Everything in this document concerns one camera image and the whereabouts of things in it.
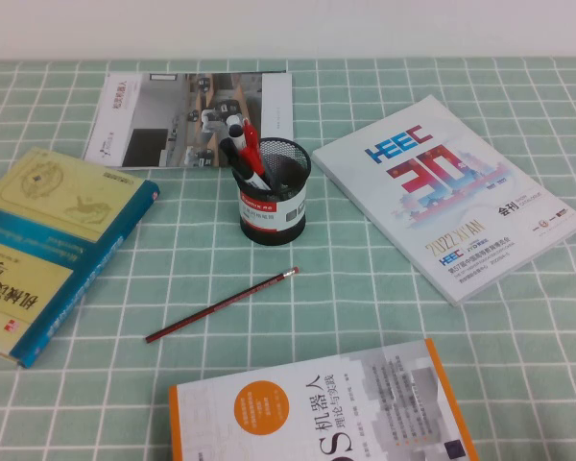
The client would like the red pen with clip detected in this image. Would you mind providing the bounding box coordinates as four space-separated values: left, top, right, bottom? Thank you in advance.
241 118 260 150

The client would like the red and black pencil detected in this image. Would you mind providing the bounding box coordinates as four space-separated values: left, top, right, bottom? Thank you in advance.
144 266 300 345

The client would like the brochure with room photo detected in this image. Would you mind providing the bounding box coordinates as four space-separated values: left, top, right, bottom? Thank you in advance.
81 70 295 170

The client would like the green checked tablecloth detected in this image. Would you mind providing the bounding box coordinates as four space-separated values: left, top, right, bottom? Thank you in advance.
0 57 576 461

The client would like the yellow and blue book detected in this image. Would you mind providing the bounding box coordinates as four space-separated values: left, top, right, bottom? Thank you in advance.
0 146 162 370

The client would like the white HEEC catalogue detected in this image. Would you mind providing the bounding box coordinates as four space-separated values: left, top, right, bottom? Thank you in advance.
310 93 576 307

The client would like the black mesh pen holder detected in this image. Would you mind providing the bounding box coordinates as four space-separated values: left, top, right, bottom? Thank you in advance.
230 136 313 247

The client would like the white and orange book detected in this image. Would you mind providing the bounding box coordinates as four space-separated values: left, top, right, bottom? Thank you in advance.
167 337 481 461

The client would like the black capped white marker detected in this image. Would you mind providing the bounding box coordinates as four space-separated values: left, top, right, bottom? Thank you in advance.
219 137 273 192

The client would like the red capped marker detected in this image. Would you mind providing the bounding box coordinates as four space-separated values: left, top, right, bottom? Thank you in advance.
238 143 266 178

